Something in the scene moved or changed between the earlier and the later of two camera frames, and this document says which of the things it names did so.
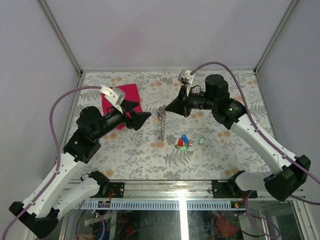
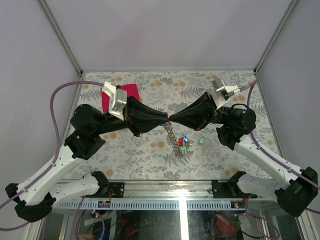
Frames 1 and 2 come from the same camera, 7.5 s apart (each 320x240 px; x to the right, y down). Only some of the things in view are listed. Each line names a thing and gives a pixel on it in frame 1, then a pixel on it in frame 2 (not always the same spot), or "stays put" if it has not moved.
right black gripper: [182, 105] -> [197, 115]
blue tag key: [185, 138] stays put
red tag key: [180, 142] stays put
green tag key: [183, 148] stays put
